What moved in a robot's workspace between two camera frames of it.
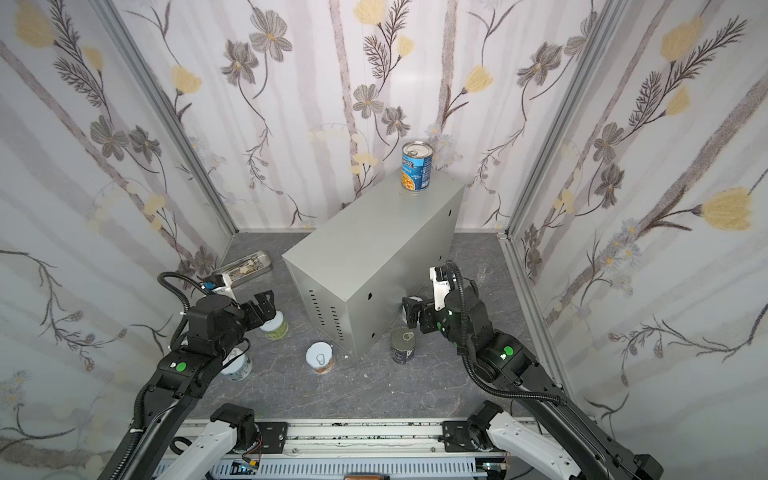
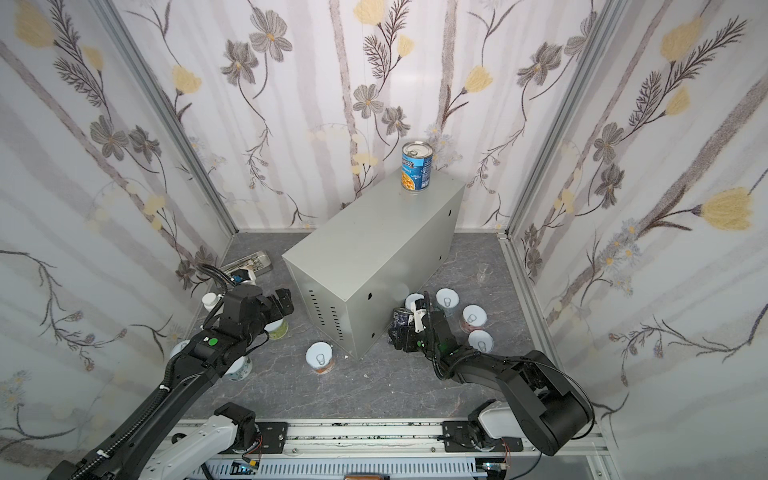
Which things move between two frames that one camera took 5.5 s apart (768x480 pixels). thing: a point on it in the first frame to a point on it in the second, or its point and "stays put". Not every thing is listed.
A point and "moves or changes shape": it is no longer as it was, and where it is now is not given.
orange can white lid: x=319 y=356 stays put
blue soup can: x=416 y=164 stays put
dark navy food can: x=403 y=341 moves or changes shape
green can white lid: x=275 y=328 stays put
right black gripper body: x=421 y=315 to x=411 y=330
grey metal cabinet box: x=357 y=273 stays put
